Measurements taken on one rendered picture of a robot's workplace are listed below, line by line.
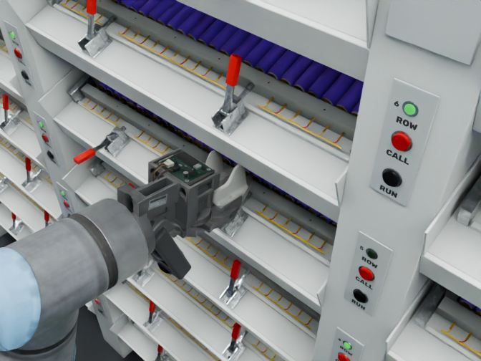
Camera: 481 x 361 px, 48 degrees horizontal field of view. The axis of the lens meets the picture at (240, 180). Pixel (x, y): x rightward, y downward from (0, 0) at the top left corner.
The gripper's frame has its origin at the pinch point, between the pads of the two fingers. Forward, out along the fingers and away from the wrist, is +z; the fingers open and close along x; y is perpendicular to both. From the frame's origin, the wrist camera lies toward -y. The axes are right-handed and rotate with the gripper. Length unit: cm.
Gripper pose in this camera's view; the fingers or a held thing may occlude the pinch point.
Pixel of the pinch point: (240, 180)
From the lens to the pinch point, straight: 75.4
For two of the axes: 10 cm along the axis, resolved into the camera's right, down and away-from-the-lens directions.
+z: 6.6, -3.8, 6.5
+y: 1.0, -8.1, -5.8
